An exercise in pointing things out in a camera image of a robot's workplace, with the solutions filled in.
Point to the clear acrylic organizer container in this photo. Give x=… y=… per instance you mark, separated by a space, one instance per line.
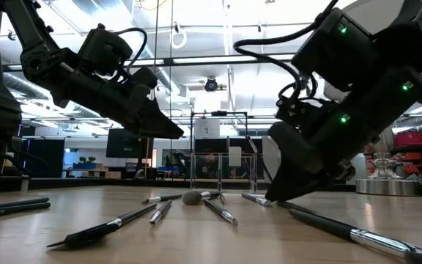
x=211 y=176

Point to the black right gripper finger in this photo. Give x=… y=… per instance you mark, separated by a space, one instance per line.
x=332 y=176
x=291 y=161

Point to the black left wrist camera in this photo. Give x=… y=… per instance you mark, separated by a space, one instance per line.
x=104 y=49

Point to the black background robot arm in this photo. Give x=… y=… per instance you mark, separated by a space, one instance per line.
x=178 y=163

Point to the white box on rig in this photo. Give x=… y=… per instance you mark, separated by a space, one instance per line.
x=206 y=129

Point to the black angled-tip makeup brush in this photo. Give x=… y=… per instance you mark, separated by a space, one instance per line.
x=86 y=234

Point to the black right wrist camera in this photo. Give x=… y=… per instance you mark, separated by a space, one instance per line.
x=332 y=47

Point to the black metal frame rig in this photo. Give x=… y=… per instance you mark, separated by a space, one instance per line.
x=218 y=113

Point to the short black makeup brush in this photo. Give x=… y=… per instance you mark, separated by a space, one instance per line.
x=258 y=157

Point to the black monitor on stand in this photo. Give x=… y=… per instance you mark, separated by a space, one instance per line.
x=123 y=146

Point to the black partition panel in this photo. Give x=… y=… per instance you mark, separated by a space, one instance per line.
x=50 y=157

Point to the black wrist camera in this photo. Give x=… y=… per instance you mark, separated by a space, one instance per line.
x=332 y=47
x=104 y=49

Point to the thin silver-ferrule makeup brush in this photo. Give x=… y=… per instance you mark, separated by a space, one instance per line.
x=256 y=199
x=159 y=198
x=221 y=212

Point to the small green potted plants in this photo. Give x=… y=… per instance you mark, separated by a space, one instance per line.
x=86 y=160

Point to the black aluminium table frame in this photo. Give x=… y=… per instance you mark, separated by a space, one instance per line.
x=123 y=183

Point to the slim grey-tipped makeup brush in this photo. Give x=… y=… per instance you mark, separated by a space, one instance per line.
x=13 y=202

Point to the black ceiling light bar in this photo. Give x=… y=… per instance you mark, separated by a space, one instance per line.
x=214 y=59

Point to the round black ceiling camera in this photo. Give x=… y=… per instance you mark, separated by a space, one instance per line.
x=211 y=85

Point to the white-shade silver table lamp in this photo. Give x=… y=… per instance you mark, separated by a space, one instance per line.
x=387 y=187

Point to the red storage bin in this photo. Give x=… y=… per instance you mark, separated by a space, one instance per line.
x=416 y=139

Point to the small white paper sheet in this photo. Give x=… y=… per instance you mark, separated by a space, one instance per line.
x=234 y=155

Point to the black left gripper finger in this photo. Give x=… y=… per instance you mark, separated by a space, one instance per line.
x=163 y=121
x=147 y=129

